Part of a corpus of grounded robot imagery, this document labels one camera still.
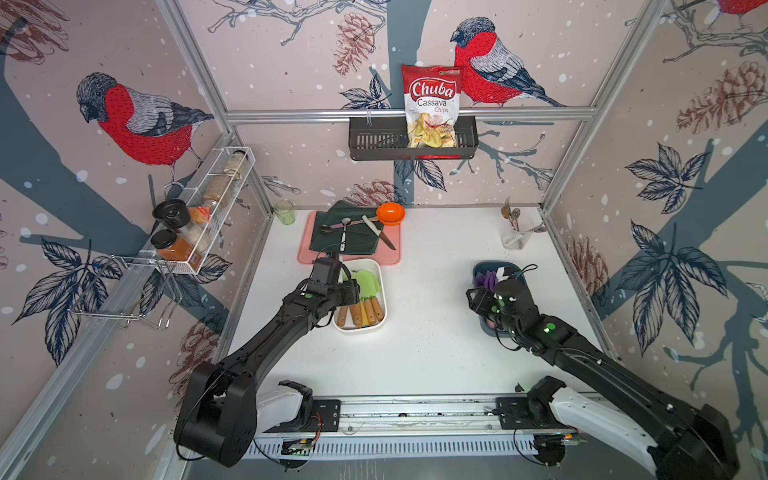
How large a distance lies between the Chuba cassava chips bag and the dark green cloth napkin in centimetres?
40

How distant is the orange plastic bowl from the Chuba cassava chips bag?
33 cm

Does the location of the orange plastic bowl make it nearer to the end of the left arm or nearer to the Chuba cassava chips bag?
the Chuba cassava chips bag

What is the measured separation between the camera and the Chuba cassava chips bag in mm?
831

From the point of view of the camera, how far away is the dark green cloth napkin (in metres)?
1.10

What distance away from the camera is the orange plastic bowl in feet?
3.79
